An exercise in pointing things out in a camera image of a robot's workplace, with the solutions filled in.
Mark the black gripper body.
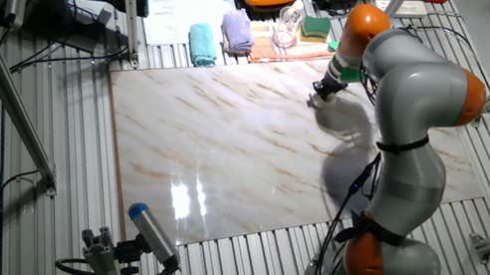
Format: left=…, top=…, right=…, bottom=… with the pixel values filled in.
left=311, top=76, right=350, bottom=102

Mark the white rectangular sponge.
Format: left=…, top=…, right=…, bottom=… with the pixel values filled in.
left=305, top=91, right=338, bottom=113

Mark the green yellow sponge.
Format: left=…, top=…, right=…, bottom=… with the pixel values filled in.
left=298, top=13, right=334, bottom=47

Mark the orange cloth mat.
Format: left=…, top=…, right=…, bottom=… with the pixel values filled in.
left=242, top=16, right=341, bottom=77

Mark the clear glass cup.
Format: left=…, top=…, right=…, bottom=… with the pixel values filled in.
left=270, top=4, right=307, bottom=51

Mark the purple folded cloth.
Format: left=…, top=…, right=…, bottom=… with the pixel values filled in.
left=216, top=4, right=261, bottom=57

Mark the white power strip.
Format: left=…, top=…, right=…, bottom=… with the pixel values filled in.
left=372, top=0, right=430, bottom=24

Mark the teal rolled towel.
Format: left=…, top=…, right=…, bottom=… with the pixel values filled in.
left=182, top=20, right=223, bottom=72

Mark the white paper sheet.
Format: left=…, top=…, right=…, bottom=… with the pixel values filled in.
left=138, top=0, right=238, bottom=60

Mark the short aluminium profile stub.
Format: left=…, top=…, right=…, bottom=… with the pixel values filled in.
left=73, top=222, right=143, bottom=275

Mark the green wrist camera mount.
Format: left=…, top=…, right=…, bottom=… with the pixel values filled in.
left=322, top=38, right=372, bottom=87

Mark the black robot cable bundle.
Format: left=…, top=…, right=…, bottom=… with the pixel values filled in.
left=314, top=13, right=490, bottom=275

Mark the thin aluminium frame post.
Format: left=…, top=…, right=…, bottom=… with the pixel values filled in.
left=381, top=0, right=411, bottom=21

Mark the silver camera with blue cap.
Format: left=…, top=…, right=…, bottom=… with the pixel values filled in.
left=120, top=200, right=190, bottom=272

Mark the black camera clamp bracket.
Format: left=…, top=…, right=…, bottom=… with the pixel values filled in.
left=109, top=230, right=152, bottom=275

